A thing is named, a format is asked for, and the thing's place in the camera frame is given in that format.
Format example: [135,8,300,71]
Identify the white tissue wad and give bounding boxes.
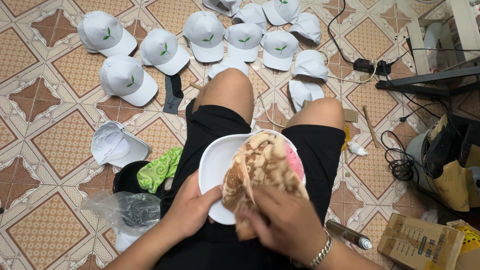
[346,141,369,157]

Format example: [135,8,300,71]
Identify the person's right leg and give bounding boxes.
[284,97,346,131]

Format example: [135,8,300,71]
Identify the person's left leg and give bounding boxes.
[192,68,255,126]

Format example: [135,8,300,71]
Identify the white shelf unit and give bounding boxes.
[406,0,480,76]

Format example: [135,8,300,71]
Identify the yellow paper scrap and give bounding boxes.
[340,125,352,152]

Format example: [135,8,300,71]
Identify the grey black sock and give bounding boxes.
[162,73,185,115]

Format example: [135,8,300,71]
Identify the black fabric cap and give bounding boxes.
[112,161,166,200]

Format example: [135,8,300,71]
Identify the person's black shorts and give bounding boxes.
[154,98,347,270]

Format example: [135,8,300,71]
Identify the brown cardboard box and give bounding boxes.
[377,212,466,270]

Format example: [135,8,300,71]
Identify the white cable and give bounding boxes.
[319,50,378,84]

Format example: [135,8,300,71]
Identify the person's right hand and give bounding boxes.
[236,186,329,264]

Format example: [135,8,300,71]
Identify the clear plastic bag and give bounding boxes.
[80,190,162,238]

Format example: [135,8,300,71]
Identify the white baseball cap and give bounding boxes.
[198,129,307,226]

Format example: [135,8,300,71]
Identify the coiled black cable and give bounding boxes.
[380,130,418,183]

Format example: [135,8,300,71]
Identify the black power strip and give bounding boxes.
[353,58,392,76]

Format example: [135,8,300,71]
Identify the white cap with inner label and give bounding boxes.
[91,121,151,168]

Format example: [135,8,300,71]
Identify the black power cable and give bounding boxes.
[327,0,355,65]

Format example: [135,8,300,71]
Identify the brown beige patterned cloth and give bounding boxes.
[221,131,310,242]

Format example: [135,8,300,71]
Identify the person's left hand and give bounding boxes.
[164,170,224,241]

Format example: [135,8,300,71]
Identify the thin wooden stick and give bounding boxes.
[362,105,381,148]

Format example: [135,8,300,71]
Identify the person's leg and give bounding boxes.
[192,68,255,126]
[284,97,346,131]

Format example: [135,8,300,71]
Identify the grey fan with cardboard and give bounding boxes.
[404,114,480,213]

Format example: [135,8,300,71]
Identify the green patterned towel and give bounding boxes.
[136,146,184,194]

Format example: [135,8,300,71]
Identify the bronze spray can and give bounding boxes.
[325,220,373,250]

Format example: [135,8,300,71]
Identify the black metal stand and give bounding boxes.
[375,56,480,99]

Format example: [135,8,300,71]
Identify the group of white leaf-print caps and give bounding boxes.
[77,0,329,113]

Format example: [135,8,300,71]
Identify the silver chain bracelet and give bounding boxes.
[290,230,334,269]

